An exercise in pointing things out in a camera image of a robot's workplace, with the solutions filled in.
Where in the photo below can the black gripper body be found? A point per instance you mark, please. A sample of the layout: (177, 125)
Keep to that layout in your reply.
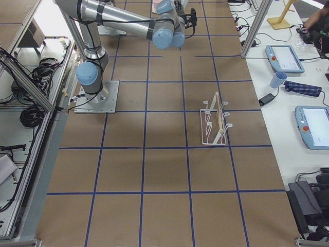
(179, 4)

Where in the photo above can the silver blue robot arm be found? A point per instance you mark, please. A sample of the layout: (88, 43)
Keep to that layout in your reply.
(165, 31)

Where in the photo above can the pink plastic cup in tray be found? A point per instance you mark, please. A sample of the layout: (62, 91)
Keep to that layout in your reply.
(155, 3)

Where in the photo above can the blue plastic cup on table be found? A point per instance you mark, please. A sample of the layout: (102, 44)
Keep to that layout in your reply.
(278, 78)

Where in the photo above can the wooden stand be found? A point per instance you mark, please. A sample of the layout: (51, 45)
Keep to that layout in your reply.
(279, 23)

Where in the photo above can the upper teach pendant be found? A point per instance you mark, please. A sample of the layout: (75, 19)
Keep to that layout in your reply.
(284, 58)

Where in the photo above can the teach pendant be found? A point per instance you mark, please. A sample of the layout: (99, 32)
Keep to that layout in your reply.
(284, 58)
(312, 123)

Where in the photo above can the black power adapter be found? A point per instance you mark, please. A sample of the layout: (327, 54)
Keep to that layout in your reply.
(266, 99)

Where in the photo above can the blue plaid folded umbrella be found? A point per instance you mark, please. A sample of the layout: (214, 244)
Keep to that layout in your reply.
(304, 89)

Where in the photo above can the grey electronics box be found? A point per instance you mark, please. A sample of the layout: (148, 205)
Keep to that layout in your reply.
(33, 37)

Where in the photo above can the lower teach pendant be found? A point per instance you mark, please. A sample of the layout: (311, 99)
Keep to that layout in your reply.
(312, 123)

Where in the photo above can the black equipment case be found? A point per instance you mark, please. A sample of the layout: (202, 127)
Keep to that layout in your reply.
(305, 207)

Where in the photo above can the aluminium frame post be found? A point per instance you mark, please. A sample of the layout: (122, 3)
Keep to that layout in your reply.
(263, 9)

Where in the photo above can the white wire cup rack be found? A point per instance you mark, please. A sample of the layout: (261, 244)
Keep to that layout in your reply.
(212, 121)

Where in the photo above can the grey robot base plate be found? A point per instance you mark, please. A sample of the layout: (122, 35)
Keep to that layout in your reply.
(104, 102)

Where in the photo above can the aluminium side frame rail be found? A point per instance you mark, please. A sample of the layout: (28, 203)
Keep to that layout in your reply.
(11, 70)

